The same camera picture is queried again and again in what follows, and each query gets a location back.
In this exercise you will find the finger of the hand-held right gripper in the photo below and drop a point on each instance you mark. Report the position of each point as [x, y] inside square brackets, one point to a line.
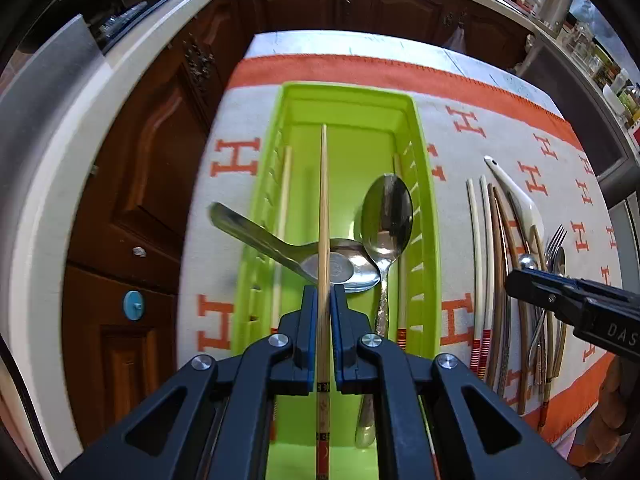
[535, 290]
[560, 276]

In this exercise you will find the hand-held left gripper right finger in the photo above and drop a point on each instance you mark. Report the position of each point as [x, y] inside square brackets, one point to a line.
[339, 330]

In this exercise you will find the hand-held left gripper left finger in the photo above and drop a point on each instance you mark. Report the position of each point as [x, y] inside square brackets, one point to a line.
[311, 330]

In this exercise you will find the small steel spoon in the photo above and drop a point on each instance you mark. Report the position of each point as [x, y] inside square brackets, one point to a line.
[527, 262]

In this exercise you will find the green plastic utensil tray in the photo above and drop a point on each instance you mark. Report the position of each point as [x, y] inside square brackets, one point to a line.
[360, 160]

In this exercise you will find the person's right hand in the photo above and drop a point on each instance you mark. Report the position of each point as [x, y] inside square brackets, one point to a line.
[612, 405]

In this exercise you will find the white ceramic spoon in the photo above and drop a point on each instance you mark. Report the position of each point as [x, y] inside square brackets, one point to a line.
[525, 210]

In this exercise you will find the stainless steel cabinet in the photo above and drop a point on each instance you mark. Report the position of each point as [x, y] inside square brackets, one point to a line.
[575, 125]

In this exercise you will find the large blue cabinet knob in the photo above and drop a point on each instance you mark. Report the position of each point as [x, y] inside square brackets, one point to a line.
[134, 305]

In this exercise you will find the row of seasoning jars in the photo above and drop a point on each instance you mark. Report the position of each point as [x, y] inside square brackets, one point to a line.
[595, 60]

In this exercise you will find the orange white printed blanket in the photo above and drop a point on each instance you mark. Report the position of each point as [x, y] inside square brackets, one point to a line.
[240, 110]

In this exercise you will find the hanging plastic bag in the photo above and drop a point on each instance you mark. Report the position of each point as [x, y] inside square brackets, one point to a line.
[456, 40]

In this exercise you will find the steel pot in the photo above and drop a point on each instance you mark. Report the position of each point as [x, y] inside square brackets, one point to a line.
[555, 7]

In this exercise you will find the steel splash guard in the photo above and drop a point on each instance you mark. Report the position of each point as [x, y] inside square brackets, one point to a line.
[45, 100]

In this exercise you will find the black gas stove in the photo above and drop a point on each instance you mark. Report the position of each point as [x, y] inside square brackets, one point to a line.
[120, 25]

